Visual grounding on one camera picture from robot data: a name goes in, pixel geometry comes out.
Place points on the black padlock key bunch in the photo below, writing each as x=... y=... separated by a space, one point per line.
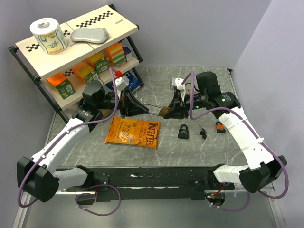
x=202 y=133

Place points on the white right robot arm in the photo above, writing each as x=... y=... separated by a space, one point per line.
x=263 y=165

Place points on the left orange green box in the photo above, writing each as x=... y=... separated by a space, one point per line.
x=62 y=85

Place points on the silver glitter sponge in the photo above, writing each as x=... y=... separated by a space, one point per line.
x=94 y=36

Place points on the middle orange green box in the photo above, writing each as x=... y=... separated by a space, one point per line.
x=85 y=72

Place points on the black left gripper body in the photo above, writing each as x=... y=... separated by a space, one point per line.
x=110 y=100

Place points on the colourful sponge pack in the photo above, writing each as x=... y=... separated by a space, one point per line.
x=115 y=54

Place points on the orange Kettle chips bag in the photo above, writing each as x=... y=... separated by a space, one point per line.
x=133 y=132

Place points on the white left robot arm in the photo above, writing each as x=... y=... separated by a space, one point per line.
x=38 y=175

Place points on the beige black shelf rack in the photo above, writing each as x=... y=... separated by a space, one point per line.
x=39 y=66

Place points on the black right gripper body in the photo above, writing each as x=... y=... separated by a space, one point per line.
x=198 y=101

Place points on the toilet paper roll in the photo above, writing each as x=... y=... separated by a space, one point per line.
x=49 y=35

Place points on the black Kaijing padlock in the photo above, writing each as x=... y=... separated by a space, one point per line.
x=183 y=132

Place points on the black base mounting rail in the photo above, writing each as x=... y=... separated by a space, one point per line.
x=150 y=183

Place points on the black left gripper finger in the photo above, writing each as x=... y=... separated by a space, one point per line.
x=134 y=111
x=130 y=100

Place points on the orange green box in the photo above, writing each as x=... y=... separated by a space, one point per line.
x=62 y=85
x=85 y=72
x=99 y=62

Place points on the purple white small box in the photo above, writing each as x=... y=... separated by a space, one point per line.
x=128 y=54

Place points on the large brass padlock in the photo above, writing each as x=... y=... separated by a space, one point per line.
x=163 y=110

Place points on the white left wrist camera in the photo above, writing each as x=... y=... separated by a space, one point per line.
x=122 y=82

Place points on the orange black padlock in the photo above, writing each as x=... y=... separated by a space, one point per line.
x=220 y=127

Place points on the blue Doritos bag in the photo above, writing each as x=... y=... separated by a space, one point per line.
x=134 y=83

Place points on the right orange green box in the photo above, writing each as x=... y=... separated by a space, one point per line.
x=99 y=62

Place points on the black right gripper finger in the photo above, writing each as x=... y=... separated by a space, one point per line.
x=177 y=104
x=173 y=114

